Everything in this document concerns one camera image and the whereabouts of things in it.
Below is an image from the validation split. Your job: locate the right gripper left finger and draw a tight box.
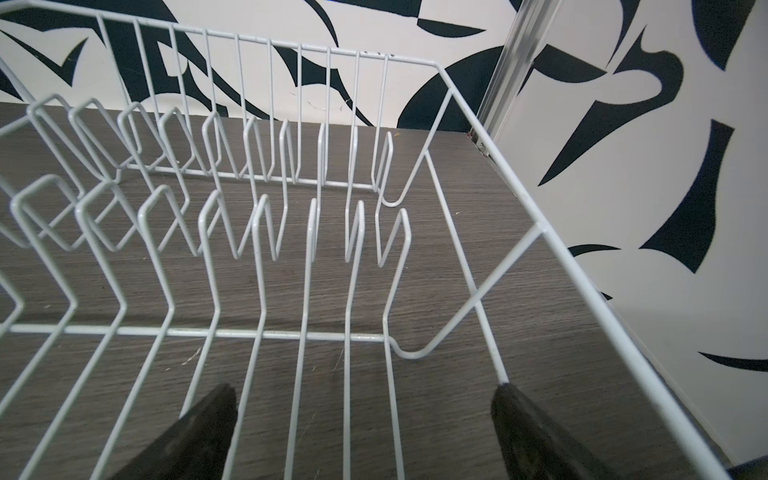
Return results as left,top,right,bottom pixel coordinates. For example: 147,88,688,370
113,383,238,479

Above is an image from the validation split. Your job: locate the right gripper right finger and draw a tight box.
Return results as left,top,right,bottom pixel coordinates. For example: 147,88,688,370
491,383,620,479

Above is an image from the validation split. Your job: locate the white wire dish rack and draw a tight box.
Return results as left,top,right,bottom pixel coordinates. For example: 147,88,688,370
1,1,730,479

